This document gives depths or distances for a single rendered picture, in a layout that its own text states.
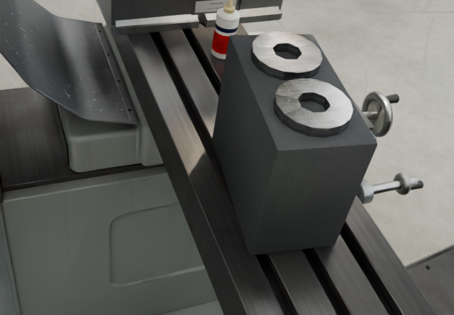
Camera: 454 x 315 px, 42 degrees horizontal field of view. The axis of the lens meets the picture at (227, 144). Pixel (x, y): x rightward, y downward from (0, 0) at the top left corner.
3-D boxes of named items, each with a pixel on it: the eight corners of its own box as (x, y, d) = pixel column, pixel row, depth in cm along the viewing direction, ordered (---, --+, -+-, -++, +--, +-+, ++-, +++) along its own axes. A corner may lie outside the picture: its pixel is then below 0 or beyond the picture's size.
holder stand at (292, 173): (285, 134, 93) (315, 24, 79) (336, 246, 78) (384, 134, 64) (211, 138, 90) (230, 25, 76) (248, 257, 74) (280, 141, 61)
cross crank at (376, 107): (372, 115, 159) (386, 80, 151) (396, 144, 151) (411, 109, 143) (321, 122, 153) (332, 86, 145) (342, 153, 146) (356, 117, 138)
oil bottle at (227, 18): (228, 46, 109) (237, -8, 101) (236, 58, 106) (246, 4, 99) (208, 48, 107) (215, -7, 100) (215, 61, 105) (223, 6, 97)
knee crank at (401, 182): (413, 178, 156) (421, 163, 152) (426, 195, 152) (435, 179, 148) (342, 193, 148) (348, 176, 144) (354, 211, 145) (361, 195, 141)
